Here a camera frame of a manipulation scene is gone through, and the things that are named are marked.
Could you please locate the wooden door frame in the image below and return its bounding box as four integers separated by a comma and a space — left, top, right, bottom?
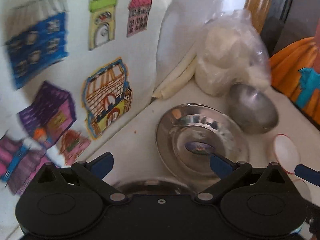
244, 0, 272, 34

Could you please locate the steel plate underneath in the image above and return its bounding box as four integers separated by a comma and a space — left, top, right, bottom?
112, 178, 195, 197

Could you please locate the round steel bowl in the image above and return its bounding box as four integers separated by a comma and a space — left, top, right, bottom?
226, 83, 279, 134

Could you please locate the girl in orange dress poster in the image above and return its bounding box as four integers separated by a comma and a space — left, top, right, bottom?
270, 26, 320, 128

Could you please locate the plastic bag of white rolls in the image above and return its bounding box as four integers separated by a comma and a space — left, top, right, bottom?
195, 9, 271, 97

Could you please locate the colourful houses drawing sheet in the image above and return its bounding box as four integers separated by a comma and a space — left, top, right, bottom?
1, 0, 172, 196

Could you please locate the rolled cream paper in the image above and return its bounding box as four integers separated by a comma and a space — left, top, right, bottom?
152, 43, 197, 100

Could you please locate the steel plate with sticker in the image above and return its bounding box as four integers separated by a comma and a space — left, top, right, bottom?
155, 103, 249, 180

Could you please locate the white printed tablecloth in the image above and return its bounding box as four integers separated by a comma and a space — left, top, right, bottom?
92, 81, 319, 192

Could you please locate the white bowl red rim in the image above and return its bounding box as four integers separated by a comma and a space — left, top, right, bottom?
272, 134, 301, 174

